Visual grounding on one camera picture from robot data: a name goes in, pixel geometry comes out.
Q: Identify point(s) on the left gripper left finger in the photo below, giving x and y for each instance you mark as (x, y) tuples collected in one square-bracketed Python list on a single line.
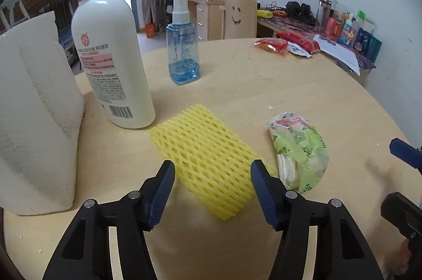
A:
[(83, 251)]

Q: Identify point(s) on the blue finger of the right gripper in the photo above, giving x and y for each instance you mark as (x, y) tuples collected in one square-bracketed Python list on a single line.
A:
[(405, 152)]

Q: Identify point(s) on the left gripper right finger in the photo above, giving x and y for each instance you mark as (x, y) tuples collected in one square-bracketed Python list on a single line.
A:
[(342, 251)]

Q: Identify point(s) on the green tissue packet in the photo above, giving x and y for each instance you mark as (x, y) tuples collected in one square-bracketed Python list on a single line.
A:
[(301, 154)]

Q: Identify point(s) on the yellow foam fruit net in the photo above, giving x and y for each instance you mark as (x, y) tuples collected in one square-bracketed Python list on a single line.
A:
[(210, 159)]

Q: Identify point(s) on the person's right hand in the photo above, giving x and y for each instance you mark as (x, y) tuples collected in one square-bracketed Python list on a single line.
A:
[(401, 263)]

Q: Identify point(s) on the printed paper sheet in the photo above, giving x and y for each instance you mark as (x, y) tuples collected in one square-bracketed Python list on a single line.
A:
[(338, 52)]

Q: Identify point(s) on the red snack bag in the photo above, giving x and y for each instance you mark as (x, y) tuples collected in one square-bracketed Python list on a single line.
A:
[(300, 39)]

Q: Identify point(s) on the red bottle on desk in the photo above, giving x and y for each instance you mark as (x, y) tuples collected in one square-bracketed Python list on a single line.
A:
[(334, 28)]

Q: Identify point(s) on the white styrofoam box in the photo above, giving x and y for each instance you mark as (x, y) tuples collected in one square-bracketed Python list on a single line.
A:
[(41, 113)]

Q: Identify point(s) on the white snack packet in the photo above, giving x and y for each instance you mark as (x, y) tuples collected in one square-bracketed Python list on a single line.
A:
[(297, 50)]

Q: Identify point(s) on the steel thermos flask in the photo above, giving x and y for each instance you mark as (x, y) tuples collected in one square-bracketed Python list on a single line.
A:
[(323, 14)]

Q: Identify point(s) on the red snack packet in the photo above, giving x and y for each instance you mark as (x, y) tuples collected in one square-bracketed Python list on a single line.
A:
[(274, 45)]

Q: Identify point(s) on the black headphones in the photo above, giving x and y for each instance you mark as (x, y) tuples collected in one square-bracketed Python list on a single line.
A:
[(301, 12)]

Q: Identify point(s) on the blue spray bottle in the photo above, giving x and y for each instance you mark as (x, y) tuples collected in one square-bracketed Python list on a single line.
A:
[(182, 46)]

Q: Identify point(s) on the white lotion pump bottle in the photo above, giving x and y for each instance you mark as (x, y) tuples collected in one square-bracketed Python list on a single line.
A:
[(105, 38)]

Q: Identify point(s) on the wooden smiley chair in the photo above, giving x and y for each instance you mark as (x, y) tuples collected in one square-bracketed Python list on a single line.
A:
[(240, 19)]

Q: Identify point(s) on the orange bag on floor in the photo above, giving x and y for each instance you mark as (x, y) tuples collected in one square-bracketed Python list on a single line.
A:
[(150, 30)]

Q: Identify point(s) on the wooden desk with drawers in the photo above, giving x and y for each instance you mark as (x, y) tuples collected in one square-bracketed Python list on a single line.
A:
[(207, 16)]

